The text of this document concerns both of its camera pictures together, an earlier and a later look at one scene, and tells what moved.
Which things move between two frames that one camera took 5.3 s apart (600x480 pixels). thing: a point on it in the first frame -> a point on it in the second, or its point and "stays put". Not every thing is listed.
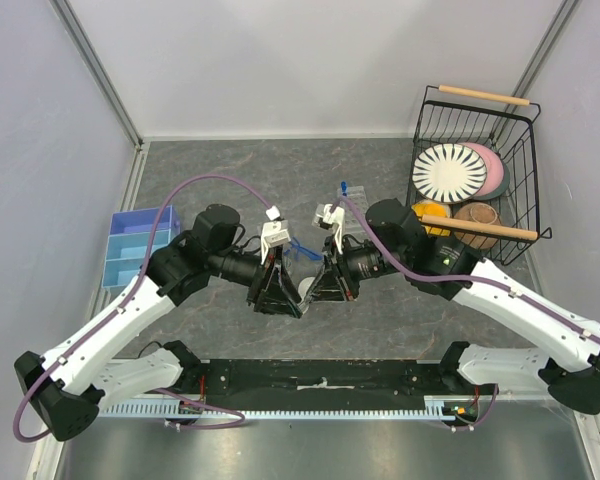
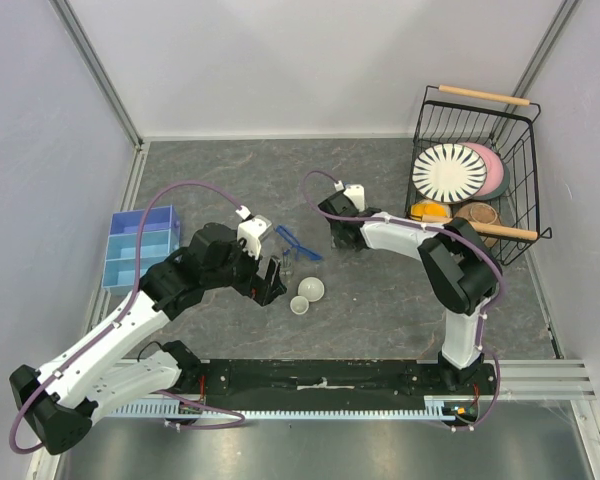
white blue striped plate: x=449 y=173 stays put
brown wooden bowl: x=477 y=212 stays put
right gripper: x=334 y=282 -> x=335 y=239
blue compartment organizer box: x=131 y=234 stays put
